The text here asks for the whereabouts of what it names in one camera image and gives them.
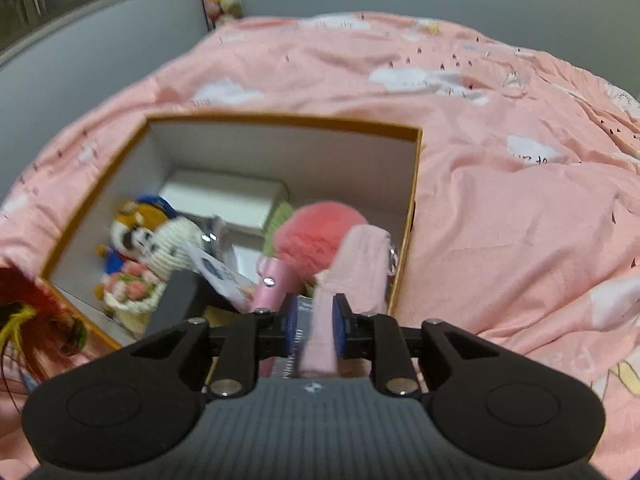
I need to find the colourful feather toy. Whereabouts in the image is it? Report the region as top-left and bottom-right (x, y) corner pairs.
(0, 265), (91, 402)

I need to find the pink fluffy peach toy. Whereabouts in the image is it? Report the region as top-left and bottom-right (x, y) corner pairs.
(262, 201), (372, 282)

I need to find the pink cloth pouch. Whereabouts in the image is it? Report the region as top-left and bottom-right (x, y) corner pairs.
(299, 224), (395, 379)

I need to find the white hand cream tube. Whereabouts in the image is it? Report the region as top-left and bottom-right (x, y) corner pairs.
(182, 239), (258, 312)

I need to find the dark grey box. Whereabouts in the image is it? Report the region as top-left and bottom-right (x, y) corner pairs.
(144, 269), (237, 342)

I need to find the white box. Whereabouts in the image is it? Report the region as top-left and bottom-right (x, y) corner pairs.
(158, 169), (291, 236)

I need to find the orange cardboard box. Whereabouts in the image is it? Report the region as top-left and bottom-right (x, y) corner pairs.
(40, 113), (424, 352)

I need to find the pink cylindrical device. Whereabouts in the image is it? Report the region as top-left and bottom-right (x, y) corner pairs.
(251, 254), (297, 314)

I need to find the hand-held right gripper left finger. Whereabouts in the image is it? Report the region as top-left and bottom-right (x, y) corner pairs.
(127, 292), (297, 400)

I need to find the window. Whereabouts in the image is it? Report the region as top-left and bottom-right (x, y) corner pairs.
(0, 0), (173, 63)

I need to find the crocheted pink flower bouquet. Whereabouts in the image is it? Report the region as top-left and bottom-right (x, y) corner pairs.
(102, 260), (168, 337)

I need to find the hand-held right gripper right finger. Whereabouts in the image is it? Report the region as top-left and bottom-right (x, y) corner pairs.
(332, 292), (499, 400)

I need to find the pink printed bed sheet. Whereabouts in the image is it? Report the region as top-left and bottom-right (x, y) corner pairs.
(0, 10), (640, 480)

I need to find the fox plush toy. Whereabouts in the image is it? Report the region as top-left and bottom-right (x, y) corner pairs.
(97, 194), (179, 272)

